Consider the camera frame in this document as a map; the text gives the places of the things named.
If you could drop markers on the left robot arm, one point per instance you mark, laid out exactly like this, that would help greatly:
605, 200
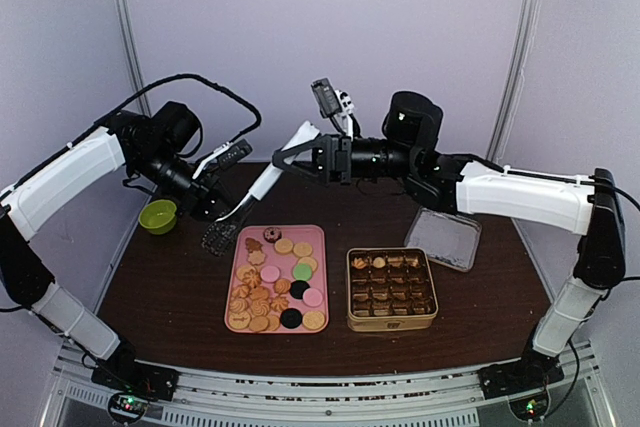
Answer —
151, 147

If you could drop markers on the silver tin lid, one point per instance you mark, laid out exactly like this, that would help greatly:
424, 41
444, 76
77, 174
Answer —
448, 240

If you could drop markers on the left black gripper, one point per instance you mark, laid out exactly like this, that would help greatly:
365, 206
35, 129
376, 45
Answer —
203, 196

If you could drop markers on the chocolate sprinkle donut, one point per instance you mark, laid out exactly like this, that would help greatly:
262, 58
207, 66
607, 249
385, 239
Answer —
272, 234

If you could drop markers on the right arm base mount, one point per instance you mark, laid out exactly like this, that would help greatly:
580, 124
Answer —
526, 387

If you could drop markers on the black sandwich cookie lower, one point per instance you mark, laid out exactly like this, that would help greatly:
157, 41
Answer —
291, 318

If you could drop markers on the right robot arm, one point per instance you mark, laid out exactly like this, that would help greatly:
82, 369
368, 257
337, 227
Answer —
586, 206

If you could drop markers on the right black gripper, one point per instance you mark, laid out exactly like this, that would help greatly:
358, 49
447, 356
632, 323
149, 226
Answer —
331, 156

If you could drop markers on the pink sandwich cookie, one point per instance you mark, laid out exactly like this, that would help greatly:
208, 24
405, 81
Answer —
270, 274
313, 297

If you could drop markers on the pink sandwich cookie lower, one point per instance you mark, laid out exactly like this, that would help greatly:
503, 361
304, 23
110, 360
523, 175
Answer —
313, 297

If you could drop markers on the beige round biscuit top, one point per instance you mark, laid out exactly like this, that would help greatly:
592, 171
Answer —
284, 246

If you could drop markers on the green sandwich cookie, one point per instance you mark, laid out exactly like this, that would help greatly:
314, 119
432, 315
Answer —
302, 272

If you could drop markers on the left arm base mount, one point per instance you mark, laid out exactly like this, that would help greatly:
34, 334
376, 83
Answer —
134, 394

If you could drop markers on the gold cookie tin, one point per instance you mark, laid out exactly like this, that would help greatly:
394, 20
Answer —
399, 297

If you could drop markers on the beige round biscuit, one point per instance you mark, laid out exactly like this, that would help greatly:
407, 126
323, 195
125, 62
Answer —
310, 261
284, 246
302, 249

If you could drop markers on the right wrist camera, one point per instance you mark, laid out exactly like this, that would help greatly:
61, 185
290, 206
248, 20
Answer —
336, 106

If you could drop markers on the black sandwich cookie upper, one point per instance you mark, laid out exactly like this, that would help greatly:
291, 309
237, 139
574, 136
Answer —
298, 288

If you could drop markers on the pink plastic tray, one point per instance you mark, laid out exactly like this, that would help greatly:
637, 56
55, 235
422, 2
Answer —
278, 282

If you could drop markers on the brown leaf cookie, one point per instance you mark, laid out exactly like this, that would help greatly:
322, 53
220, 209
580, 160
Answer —
359, 263

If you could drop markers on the pink sandwich cookie upper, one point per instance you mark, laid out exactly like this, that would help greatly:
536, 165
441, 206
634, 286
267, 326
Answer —
270, 274

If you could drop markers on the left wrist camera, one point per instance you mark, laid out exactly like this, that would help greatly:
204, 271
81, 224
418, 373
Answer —
224, 156

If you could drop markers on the right aluminium frame post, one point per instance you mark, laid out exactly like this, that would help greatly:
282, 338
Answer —
514, 82

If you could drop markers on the metal serving tongs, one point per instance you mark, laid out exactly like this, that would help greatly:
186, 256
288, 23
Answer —
223, 232

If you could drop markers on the left aluminium frame post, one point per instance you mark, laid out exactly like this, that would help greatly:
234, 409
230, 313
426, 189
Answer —
127, 36

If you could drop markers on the black sandwich cookie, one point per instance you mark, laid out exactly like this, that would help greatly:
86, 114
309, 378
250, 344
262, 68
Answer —
298, 288
291, 318

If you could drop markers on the biscuit with pink stick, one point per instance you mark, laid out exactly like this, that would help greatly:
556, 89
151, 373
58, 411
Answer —
239, 321

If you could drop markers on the beige round biscuit corner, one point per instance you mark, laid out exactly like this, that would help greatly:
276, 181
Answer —
314, 320

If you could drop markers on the aluminium frame post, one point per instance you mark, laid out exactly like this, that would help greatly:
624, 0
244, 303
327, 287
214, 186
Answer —
127, 36
514, 82

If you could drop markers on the green plastic bowl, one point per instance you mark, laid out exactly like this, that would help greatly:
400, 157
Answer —
158, 217

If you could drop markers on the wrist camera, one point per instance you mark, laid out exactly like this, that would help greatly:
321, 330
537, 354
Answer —
336, 106
224, 156

